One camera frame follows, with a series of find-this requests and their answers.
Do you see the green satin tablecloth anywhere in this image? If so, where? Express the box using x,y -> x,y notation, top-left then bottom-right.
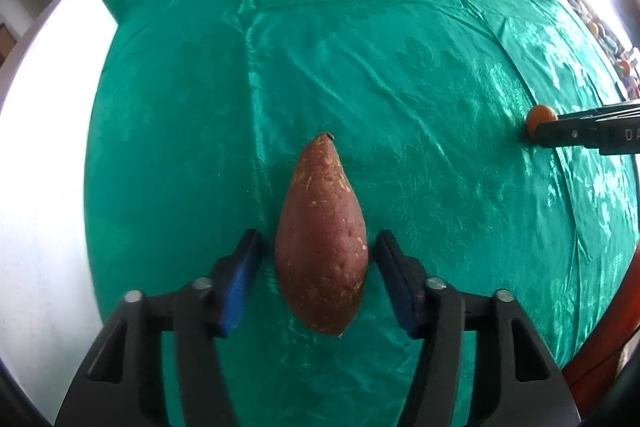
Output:
85,0 -> 638,365

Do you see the white cardboard box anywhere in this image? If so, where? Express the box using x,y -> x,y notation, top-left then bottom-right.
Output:
1,0 -> 117,423

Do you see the orange tangerine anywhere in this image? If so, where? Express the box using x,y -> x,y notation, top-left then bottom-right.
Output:
525,104 -> 558,138

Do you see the sweet potato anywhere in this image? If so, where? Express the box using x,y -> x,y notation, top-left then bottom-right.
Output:
274,132 -> 369,336

